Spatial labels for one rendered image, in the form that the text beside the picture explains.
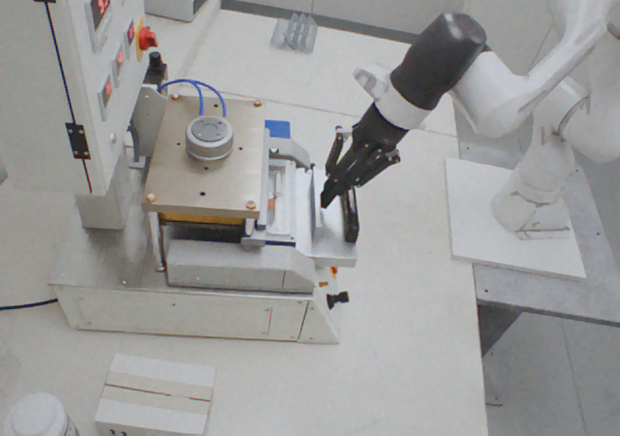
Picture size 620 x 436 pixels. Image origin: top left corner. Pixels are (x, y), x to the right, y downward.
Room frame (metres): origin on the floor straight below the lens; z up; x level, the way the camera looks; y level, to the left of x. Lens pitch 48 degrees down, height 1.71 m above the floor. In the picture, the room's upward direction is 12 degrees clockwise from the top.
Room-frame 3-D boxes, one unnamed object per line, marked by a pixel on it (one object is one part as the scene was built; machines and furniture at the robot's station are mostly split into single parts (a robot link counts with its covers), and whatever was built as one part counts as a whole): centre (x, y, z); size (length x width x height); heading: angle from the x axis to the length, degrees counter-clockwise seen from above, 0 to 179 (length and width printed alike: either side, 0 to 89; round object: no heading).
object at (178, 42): (1.32, 0.62, 0.77); 0.84 x 0.30 x 0.04; 2
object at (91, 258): (0.62, 0.22, 0.93); 0.46 x 0.35 x 0.01; 101
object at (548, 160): (1.01, -0.51, 1.03); 0.18 x 0.11 x 0.25; 38
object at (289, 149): (0.78, 0.14, 0.96); 0.26 x 0.05 x 0.07; 101
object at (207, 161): (0.64, 0.22, 1.08); 0.31 x 0.24 x 0.13; 11
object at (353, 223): (0.67, -0.07, 0.99); 0.15 x 0.02 x 0.04; 11
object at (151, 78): (0.82, 0.35, 1.05); 0.15 x 0.05 x 0.15; 11
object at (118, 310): (0.64, 0.18, 0.84); 0.53 x 0.37 x 0.17; 101
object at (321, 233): (0.65, 0.06, 0.97); 0.30 x 0.22 x 0.08; 101
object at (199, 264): (0.50, 0.09, 0.96); 0.25 x 0.05 x 0.07; 101
